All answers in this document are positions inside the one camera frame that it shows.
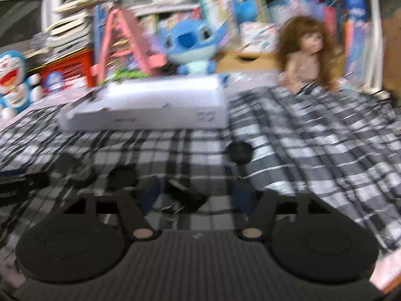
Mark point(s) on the black round lid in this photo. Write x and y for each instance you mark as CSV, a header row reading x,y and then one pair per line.
x,y
64,164

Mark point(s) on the wooden drawer box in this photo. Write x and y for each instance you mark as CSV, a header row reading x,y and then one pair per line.
x,y
235,61

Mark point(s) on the Doraemon plush toy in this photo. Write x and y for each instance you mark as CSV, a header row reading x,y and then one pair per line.
x,y
18,91

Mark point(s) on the black round puck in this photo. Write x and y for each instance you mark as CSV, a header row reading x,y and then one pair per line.
x,y
122,176

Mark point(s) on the red plastic crate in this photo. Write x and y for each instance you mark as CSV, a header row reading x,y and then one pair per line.
x,y
71,71

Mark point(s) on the white shallow cardboard box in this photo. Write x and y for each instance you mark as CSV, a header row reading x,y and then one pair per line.
x,y
155,103

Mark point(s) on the black round cap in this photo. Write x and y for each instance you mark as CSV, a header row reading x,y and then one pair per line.
x,y
239,152

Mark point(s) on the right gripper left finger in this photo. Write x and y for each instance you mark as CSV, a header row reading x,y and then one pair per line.
x,y
134,201

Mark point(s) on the black binder clip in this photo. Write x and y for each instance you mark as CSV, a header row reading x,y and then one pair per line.
x,y
184,199

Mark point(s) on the brown-haired baby doll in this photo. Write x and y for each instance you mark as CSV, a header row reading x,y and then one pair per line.
x,y
305,55

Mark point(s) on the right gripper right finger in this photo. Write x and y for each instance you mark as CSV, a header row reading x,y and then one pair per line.
x,y
260,208

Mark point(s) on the blue Stitch plush toy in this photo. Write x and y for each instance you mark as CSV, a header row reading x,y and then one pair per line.
x,y
191,45

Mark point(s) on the white patterned tissue box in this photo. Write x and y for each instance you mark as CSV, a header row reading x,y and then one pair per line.
x,y
258,37

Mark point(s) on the stack of books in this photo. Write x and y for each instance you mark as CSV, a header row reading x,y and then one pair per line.
x,y
69,34

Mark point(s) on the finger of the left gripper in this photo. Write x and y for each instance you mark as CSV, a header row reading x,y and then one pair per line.
x,y
16,185

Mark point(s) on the pink triangular toy house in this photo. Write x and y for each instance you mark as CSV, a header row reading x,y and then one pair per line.
x,y
126,53

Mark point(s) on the black white plaid cloth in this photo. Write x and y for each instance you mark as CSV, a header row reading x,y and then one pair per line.
x,y
345,150

